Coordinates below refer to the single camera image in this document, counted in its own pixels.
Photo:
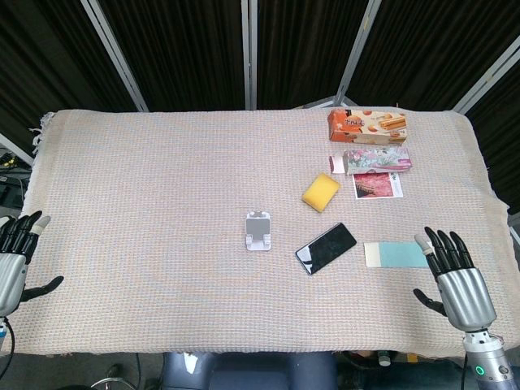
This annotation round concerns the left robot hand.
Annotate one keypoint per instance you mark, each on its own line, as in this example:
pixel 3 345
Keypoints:
pixel 10 268

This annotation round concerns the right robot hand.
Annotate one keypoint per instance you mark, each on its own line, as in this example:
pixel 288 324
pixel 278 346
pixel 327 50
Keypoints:
pixel 463 284

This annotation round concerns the black smartphone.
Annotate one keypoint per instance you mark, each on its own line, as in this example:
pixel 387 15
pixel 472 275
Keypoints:
pixel 326 248

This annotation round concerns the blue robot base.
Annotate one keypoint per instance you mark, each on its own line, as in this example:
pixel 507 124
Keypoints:
pixel 248 371

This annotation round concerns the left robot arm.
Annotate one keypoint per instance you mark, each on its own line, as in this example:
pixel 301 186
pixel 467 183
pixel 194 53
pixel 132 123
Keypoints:
pixel 2 331

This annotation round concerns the white phone stand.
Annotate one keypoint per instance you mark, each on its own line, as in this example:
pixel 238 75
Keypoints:
pixel 258 231

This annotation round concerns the teal and cream bookmark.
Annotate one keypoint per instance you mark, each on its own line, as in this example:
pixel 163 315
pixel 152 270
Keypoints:
pixel 396 254

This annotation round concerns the red photo card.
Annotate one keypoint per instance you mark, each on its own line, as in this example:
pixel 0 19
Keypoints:
pixel 377 185

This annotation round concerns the pink floral box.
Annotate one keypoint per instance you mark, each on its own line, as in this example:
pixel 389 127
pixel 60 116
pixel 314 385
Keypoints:
pixel 375 161

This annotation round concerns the yellow sponge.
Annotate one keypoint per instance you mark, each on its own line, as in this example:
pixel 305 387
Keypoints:
pixel 321 192

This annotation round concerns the orange biscuit box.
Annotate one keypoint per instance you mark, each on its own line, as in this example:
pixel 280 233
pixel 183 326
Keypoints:
pixel 367 126

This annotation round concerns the beige woven tablecloth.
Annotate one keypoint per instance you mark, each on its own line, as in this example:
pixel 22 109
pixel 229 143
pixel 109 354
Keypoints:
pixel 203 227

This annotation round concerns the folding screen partition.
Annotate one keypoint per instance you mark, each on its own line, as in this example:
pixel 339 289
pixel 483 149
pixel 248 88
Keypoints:
pixel 252 53

